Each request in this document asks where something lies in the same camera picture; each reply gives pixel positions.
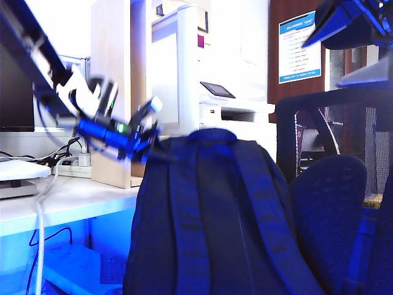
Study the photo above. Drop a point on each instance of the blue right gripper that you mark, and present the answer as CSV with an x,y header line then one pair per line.
x,y
377,13

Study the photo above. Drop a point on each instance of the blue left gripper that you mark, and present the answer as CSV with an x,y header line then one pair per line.
x,y
104,132

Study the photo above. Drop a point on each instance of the dark blue backpack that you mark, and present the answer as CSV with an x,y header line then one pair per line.
x,y
215,215

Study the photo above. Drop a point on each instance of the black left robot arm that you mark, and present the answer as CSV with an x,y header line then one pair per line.
x,y
27,46

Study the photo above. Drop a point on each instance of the dark mesh office chair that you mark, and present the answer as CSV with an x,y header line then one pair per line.
x,y
337,96

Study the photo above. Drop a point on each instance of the white desk divider panel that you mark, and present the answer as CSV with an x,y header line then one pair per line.
x,y
167,61

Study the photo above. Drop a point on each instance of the beige wooden desk shelf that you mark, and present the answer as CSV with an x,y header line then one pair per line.
x,y
113,46

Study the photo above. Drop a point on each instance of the blue and white poster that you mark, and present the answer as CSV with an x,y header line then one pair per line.
x,y
294,55

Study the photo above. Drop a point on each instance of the white laser printer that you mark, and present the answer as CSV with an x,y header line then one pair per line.
x,y
215,113

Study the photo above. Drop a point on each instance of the black printer touchscreen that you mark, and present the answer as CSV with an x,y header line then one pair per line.
x,y
218,90

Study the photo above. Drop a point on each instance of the brown wooden door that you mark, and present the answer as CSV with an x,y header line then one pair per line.
x,y
273,46

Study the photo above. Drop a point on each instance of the white charger plug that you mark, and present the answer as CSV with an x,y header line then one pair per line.
x,y
84,159

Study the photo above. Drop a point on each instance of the white power strip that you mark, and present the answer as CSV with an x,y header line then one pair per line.
x,y
76,171

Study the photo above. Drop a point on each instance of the magenta card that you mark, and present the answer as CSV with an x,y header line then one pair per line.
x,y
201,41

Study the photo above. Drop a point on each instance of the white monitor stand plate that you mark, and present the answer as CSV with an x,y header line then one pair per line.
x,y
21,170

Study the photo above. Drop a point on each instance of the black computer monitor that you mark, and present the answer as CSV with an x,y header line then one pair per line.
x,y
15,101

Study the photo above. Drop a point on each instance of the grey flat base box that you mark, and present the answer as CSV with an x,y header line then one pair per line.
x,y
18,190

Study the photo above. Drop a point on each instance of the yellow patterned item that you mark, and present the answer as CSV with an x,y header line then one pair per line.
x,y
371,202

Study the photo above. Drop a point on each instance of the white computer tower case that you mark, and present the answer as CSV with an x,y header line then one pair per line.
x,y
76,270

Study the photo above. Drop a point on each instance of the dark padded lumbar cushion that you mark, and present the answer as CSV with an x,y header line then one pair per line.
x,y
325,215

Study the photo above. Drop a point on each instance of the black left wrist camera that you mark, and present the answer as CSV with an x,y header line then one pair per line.
x,y
106,98

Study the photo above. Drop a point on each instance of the white rounded partition post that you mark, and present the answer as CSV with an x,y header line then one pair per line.
x,y
188,61

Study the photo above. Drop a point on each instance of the black framed wall board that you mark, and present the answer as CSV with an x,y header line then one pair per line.
x,y
201,21

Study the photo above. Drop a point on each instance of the small black wall box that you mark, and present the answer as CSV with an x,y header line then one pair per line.
x,y
160,10

